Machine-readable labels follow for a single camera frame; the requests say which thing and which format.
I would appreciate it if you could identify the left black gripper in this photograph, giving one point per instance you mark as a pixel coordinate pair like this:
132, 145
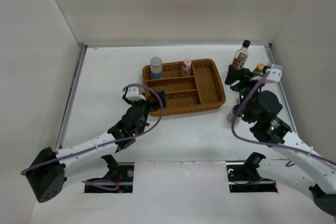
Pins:
134, 103

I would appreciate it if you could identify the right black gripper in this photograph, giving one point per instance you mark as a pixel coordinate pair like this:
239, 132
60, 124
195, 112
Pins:
244, 75

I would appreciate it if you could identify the tall dark vinegar bottle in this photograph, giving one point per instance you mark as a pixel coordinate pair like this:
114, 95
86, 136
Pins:
241, 55

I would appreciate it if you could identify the silver-lid jar with blue label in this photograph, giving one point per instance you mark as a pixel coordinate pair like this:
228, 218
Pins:
156, 68

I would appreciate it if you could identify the pink-cap clear spice bottle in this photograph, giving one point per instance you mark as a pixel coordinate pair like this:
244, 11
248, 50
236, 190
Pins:
186, 66

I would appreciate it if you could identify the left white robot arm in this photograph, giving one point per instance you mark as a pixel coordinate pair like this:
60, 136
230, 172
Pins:
92, 162

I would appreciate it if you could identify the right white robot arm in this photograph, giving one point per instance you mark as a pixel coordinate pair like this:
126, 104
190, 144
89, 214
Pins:
310, 173

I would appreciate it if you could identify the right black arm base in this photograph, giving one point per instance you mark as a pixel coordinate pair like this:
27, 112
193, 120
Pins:
244, 178

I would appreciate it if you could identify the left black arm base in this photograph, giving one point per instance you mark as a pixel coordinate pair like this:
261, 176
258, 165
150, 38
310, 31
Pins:
117, 180

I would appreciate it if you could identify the green red sauce bottle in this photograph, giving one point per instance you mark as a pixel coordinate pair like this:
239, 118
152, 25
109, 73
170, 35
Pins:
259, 69

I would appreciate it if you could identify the brown wicker divided basket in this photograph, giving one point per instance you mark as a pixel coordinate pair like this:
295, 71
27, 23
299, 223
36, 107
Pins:
201, 91

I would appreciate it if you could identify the black-cap small pepper bottle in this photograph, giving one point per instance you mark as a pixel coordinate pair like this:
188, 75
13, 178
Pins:
233, 116

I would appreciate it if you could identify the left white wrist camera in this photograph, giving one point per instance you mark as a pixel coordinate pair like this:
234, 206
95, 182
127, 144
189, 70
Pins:
133, 94

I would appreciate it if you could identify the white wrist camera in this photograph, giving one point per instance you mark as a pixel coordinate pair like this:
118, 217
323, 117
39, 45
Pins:
273, 73
133, 94

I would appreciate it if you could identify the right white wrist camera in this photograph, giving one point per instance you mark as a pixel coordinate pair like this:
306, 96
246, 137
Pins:
273, 73

